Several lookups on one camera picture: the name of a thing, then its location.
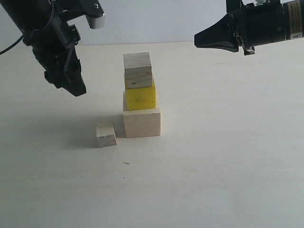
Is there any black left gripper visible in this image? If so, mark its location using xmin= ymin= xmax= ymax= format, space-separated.
xmin=23 ymin=18 xmax=86 ymax=97

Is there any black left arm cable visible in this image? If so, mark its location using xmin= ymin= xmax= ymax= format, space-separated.
xmin=0 ymin=35 xmax=24 ymax=56

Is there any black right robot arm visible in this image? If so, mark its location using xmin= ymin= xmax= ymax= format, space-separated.
xmin=194 ymin=0 xmax=304 ymax=56

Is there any yellow cube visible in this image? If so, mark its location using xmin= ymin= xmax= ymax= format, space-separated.
xmin=125 ymin=82 xmax=157 ymax=111

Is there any medium layered plywood cube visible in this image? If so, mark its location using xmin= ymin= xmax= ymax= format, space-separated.
xmin=123 ymin=52 xmax=153 ymax=89

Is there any large pale wooden cube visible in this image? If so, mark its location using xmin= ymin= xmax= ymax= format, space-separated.
xmin=122 ymin=91 xmax=162 ymax=138

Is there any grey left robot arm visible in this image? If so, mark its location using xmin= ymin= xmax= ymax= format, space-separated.
xmin=0 ymin=0 xmax=104 ymax=96

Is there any small pale wooden cube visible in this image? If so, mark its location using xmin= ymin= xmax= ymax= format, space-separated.
xmin=96 ymin=122 xmax=117 ymax=148

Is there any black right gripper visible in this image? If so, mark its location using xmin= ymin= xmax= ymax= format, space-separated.
xmin=194 ymin=0 xmax=286 ymax=56

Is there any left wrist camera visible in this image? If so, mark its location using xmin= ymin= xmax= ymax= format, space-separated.
xmin=80 ymin=0 xmax=105 ymax=29

